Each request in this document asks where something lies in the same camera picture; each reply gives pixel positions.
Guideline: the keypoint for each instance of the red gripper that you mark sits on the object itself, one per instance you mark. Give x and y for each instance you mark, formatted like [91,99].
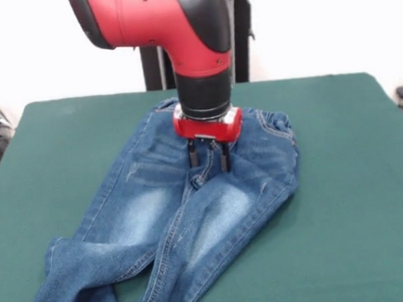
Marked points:
[210,129]

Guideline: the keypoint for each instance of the blue denim jeans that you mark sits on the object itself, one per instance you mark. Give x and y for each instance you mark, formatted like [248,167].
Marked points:
[165,225]

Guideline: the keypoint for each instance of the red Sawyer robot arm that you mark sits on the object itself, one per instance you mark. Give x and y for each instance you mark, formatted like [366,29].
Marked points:
[162,20]

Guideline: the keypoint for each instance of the dark green table cloth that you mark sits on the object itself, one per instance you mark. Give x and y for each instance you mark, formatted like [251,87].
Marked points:
[352,215]

